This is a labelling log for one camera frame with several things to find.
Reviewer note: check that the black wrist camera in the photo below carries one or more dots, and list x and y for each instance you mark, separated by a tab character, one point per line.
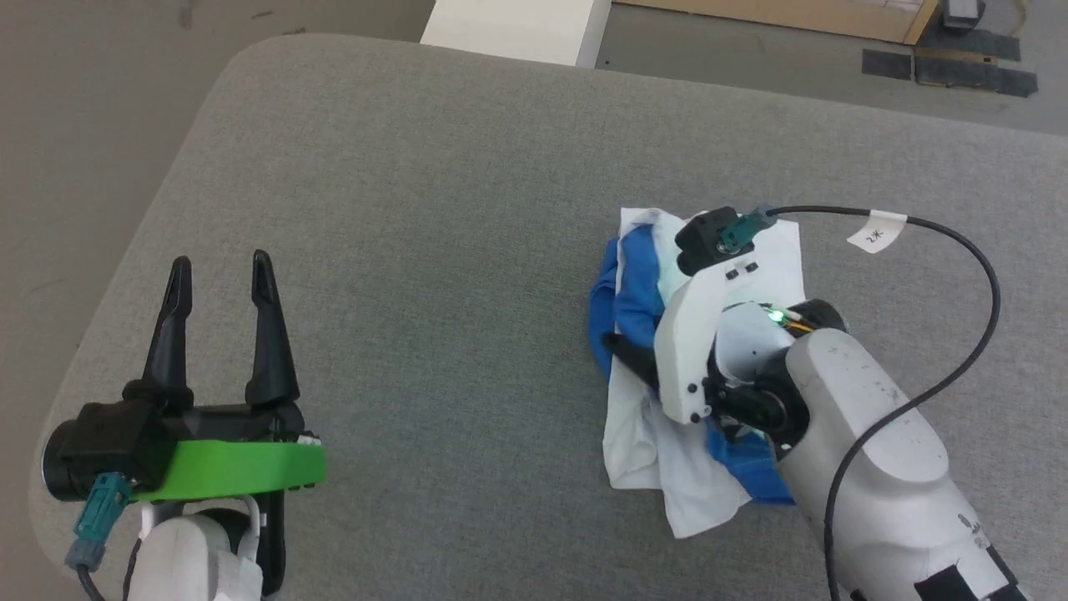
104	446
705	238

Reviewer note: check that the grey fabric sofa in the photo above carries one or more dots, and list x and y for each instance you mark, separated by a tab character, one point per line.
434	250

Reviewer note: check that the lemon print partition screen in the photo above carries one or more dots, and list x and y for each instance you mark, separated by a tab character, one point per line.
793	17

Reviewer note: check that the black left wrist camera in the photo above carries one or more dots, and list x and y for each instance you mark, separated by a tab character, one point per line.
104	446

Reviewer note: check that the small black floor mat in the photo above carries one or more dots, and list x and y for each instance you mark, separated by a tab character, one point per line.
887	64

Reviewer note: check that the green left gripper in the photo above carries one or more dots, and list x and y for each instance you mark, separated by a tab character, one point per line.
234	467

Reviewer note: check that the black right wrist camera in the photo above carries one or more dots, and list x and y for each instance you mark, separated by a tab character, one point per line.
705	238

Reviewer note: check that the blue and white raglan shirt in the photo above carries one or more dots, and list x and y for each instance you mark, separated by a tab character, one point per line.
642	417

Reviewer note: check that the large black floor mat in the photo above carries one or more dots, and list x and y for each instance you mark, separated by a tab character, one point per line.
976	67

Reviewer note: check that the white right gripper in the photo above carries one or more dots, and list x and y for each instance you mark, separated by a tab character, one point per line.
692	351

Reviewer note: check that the white box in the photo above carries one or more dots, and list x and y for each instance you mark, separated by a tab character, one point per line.
517	29

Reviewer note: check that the metal stand foot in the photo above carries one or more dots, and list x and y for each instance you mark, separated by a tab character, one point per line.
964	12

